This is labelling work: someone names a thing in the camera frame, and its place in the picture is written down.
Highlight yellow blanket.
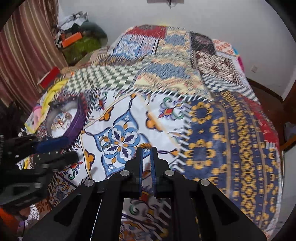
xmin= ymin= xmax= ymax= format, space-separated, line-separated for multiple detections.
xmin=25 ymin=78 xmax=69 ymax=134

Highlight pile of grey clothes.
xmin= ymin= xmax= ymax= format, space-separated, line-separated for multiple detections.
xmin=57 ymin=11 xmax=88 ymax=31

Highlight purple heart-shaped jewelry tin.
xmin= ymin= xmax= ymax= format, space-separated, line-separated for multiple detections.
xmin=45 ymin=94 xmax=88 ymax=149

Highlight orange box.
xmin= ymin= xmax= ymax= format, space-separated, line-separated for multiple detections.
xmin=62 ymin=32 xmax=82 ymax=48

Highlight white wall socket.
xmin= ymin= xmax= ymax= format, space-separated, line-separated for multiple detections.
xmin=251 ymin=65 xmax=258 ymax=73

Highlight jewelry pieces in tin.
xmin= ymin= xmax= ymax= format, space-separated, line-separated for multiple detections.
xmin=51 ymin=111 xmax=72 ymax=130

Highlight red and white box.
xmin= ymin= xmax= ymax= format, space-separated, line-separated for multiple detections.
xmin=37 ymin=66 xmax=61 ymax=90

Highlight green patterned covered stand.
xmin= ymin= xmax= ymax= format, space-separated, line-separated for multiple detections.
xmin=62 ymin=36 xmax=101 ymax=66

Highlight colourful patchwork bedspread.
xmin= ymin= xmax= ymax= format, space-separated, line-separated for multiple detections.
xmin=26 ymin=25 xmax=281 ymax=238

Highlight striped red brown curtain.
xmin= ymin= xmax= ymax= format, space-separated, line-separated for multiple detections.
xmin=1 ymin=1 xmax=68 ymax=113

